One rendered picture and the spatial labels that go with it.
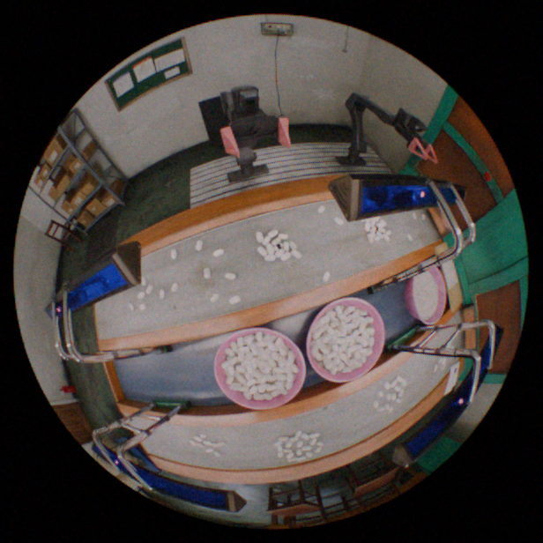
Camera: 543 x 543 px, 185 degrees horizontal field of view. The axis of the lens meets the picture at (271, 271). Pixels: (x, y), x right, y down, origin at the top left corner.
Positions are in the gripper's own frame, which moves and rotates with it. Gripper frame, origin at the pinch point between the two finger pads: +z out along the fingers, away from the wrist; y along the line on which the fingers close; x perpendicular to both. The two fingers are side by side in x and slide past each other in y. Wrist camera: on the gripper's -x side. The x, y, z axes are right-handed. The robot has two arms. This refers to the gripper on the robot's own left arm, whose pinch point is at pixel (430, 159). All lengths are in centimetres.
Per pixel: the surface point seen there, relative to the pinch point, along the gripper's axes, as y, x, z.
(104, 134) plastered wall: -209, 4, -197
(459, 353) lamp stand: -29, 2, 54
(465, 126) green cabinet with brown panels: 27.9, -26.8, -6.6
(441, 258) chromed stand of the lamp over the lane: -29.9, 2.5, 30.2
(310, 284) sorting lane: -53, 33, 22
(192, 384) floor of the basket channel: -103, 39, 47
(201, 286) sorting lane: -86, 33, 13
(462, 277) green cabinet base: 27, 26, 47
